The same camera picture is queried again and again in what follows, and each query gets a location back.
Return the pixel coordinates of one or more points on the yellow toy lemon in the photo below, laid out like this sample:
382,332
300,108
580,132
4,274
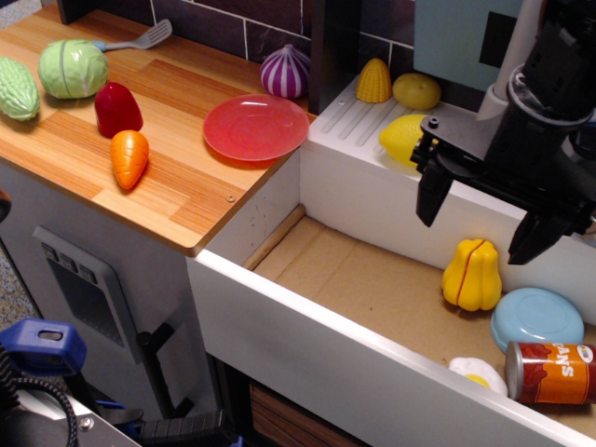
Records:
401,136

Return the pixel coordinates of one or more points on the toy fried egg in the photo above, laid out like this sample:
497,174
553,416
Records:
480,372

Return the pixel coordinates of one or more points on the green toy bitter gourd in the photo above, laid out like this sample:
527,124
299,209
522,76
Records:
20,98

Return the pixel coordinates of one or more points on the yellow toy potato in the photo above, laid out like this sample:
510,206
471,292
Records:
417,91

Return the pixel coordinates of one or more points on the red plastic plate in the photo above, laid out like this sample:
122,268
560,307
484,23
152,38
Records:
255,127

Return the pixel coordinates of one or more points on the orange toy beans can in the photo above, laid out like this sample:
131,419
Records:
551,373

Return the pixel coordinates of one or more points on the yellow toy corn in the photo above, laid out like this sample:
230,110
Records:
374,82

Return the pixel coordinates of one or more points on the grey toy oven door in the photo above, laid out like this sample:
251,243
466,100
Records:
92,291

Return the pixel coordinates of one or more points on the orange toy carrot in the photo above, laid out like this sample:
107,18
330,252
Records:
129,154

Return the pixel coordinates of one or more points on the grey toy spatula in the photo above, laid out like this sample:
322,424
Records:
152,37

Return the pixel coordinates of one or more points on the blue clamp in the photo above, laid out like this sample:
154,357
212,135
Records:
42,347

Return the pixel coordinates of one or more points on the green toy cabbage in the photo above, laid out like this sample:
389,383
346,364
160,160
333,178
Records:
72,69

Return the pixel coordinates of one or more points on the white toy sink basin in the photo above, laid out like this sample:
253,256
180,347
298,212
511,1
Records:
325,288

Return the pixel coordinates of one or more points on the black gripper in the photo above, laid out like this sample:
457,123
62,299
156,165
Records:
546,168

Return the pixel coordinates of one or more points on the red toy pepper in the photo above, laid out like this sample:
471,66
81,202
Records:
116,110

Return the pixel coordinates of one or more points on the yellow toy squash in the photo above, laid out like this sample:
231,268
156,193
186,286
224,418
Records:
472,280

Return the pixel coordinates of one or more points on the purple striped toy onion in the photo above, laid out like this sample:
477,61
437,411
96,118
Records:
285,73

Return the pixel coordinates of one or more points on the light blue toy bowl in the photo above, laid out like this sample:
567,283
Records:
534,315

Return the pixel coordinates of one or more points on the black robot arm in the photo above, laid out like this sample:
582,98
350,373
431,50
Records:
557,81

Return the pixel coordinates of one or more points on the black oven door handle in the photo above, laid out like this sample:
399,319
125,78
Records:
149,344

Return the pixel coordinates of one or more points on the grey toy faucet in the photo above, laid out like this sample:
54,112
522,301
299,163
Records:
519,48

